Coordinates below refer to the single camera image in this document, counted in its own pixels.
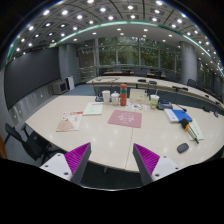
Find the black yellow microphone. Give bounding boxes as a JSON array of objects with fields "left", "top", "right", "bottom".
[{"left": 181, "top": 118, "right": 199, "bottom": 143}]

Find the pink mouse pad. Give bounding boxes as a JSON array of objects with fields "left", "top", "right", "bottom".
[{"left": 108, "top": 110, "right": 142, "bottom": 128}]

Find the beige desk name card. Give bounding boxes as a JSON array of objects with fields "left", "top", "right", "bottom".
[{"left": 129, "top": 88, "right": 149, "bottom": 104}]

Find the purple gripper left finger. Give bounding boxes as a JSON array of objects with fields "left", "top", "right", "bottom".
[{"left": 41, "top": 143, "right": 91, "bottom": 185}]

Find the blue folder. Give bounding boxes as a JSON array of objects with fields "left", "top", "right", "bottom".
[{"left": 172, "top": 110, "right": 192, "bottom": 123}]

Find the green-label drink cup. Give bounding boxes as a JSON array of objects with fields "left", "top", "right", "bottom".
[{"left": 150, "top": 95, "right": 160, "bottom": 109}]

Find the pale green paper booklet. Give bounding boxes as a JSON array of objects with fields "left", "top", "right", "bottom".
[{"left": 83, "top": 102, "right": 103, "bottom": 115}]

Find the black computer mouse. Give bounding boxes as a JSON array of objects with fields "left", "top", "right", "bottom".
[{"left": 177, "top": 143, "right": 189, "bottom": 153}]

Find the white paper sheet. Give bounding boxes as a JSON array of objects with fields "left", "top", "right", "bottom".
[{"left": 190, "top": 119, "right": 204, "bottom": 140}]

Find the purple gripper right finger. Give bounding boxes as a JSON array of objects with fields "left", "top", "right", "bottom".
[{"left": 133, "top": 143, "right": 179, "bottom": 185}]

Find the red water bottle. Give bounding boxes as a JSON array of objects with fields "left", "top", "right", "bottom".
[{"left": 120, "top": 84, "right": 127, "bottom": 106}]

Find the black office chair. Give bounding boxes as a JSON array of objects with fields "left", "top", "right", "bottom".
[{"left": 3, "top": 122, "right": 52, "bottom": 163}]

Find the colourful sticker sheet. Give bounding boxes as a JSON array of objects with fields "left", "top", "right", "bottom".
[{"left": 126, "top": 103, "right": 147, "bottom": 111}]

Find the white paper cup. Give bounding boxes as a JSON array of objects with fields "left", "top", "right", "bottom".
[{"left": 102, "top": 90, "right": 110, "bottom": 104}]

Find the red and white booklet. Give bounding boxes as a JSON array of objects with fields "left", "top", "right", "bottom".
[{"left": 56, "top": 111, "right": 83, "bottom": 132}]

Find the large dark wall screen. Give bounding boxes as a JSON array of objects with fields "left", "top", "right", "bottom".
[{"left": 4, "top": 48, "right": 60, "bottom": 109}]

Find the white lidded mug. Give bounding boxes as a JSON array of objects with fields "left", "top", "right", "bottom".
[{"left": 111, "top": 91, "right": 120, "bottom": 106}]

